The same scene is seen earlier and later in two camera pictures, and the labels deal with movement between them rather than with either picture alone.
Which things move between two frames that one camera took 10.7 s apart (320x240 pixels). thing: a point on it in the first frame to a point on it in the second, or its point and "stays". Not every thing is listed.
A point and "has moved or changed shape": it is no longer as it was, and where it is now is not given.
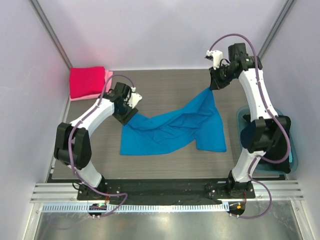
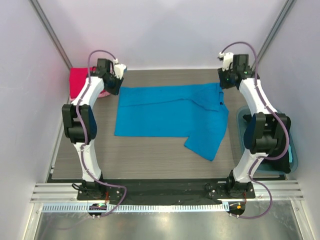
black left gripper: [124, 118] to [115, 90]
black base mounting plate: [214, 189] stays
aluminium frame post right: [283, 13] stays
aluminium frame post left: [45, 22] stays
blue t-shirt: [196, 121] has moved or changed shape
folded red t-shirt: [86, 81] stays
